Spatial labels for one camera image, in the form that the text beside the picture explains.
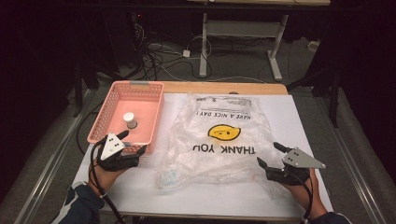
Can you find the clear plastic bag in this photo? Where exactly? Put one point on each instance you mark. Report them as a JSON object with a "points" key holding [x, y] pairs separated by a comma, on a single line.
{"points": [[218, 155]]}

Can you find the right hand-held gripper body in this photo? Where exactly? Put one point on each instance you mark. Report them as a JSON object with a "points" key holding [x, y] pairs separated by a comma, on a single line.
{"points": [[299, 159]]}

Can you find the pink plastic basket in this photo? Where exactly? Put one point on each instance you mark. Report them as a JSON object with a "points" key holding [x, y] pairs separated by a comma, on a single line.
{"points": [[137, 107]]}

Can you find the person's right hand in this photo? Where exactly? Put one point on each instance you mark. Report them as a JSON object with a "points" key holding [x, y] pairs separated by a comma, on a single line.
{"points": [[306, 196]]}

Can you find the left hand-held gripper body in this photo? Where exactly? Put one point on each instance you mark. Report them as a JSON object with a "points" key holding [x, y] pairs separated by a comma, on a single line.
{"points": [[111, 146]]}

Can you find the small white bottle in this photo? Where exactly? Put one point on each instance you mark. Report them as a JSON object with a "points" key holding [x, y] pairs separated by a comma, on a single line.
{"points": [[129, 119]]}

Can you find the white-legged desk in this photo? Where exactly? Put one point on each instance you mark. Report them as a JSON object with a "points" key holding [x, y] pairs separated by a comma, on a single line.
{"points": [[239, 28]]}

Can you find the white table mat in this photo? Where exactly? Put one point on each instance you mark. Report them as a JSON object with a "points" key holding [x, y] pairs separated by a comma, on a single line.
{"points": [[186, 199]]}

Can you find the beige box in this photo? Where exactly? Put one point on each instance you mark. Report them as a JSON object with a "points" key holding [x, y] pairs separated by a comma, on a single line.
{"points": [[313, 46]]}

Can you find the black stand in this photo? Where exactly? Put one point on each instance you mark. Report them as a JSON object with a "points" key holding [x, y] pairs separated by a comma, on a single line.
{"points": [[333, 90], [79, 90]]}

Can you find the white power adapter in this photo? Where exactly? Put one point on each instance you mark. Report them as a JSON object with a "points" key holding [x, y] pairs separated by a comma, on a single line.
{"points": [[186, 53]]}

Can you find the metal floor rail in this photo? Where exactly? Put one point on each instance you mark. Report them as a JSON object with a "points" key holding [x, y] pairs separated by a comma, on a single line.
{"points": [[351, 161], [53, 155]]}

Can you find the person's left hand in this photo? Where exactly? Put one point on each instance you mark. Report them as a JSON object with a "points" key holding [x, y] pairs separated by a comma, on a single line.
{"points": [[106, 179]]}

